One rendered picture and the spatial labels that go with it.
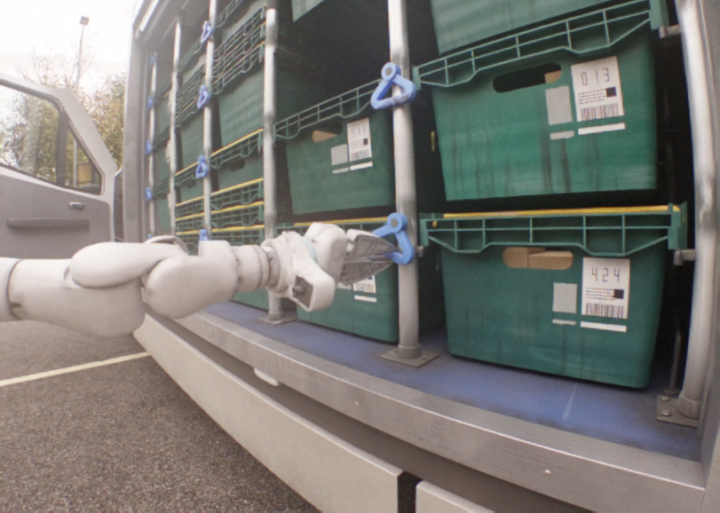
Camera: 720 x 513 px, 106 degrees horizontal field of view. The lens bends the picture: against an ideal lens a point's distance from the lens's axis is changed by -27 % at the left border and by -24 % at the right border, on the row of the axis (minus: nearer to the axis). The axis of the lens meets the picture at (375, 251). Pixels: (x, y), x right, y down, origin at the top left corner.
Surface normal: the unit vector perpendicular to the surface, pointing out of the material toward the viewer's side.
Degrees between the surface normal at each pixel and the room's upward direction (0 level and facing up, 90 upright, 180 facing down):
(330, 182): 91
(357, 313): 98
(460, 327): 94
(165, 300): 115
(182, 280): 105
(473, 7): 91
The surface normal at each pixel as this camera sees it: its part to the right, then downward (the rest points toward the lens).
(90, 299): 0.32, 0.42
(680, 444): -0.03, -1.00
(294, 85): 0.74, 0.07
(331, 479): -0.67, 0.07
